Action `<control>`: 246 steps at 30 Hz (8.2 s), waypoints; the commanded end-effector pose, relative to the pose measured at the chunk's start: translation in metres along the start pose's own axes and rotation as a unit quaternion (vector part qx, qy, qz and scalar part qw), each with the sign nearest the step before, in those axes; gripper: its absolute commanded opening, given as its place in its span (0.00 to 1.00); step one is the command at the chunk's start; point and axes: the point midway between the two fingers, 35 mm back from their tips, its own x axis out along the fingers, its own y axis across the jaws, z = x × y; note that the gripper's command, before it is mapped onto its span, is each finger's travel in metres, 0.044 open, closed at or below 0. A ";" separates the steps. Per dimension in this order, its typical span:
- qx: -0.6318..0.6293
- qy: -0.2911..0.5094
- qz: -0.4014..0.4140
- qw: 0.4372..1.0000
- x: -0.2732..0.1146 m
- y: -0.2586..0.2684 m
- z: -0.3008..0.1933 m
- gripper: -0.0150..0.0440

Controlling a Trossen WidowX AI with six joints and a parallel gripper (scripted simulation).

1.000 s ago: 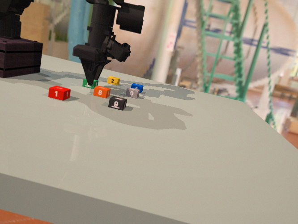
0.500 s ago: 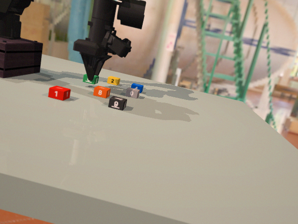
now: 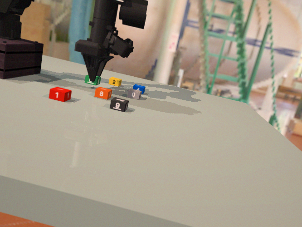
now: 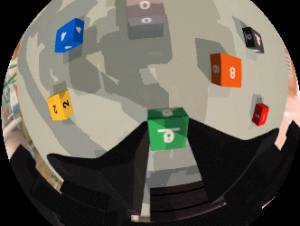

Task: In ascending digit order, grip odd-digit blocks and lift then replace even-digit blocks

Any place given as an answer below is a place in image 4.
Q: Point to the red block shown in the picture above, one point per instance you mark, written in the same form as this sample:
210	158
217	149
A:
260	114

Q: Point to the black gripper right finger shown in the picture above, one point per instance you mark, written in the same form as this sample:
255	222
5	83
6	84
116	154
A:
221	158

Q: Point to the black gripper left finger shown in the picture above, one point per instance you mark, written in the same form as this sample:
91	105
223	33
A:
120	172

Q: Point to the green block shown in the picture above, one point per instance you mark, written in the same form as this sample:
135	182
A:
167	128

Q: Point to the yellow block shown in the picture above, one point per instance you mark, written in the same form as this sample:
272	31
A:
59	105

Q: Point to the pale pink digit block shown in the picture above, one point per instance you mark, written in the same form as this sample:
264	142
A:
140	12

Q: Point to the orange block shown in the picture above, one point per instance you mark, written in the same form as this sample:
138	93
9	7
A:
225	70

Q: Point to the blue block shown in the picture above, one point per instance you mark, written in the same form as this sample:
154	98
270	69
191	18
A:
69	35

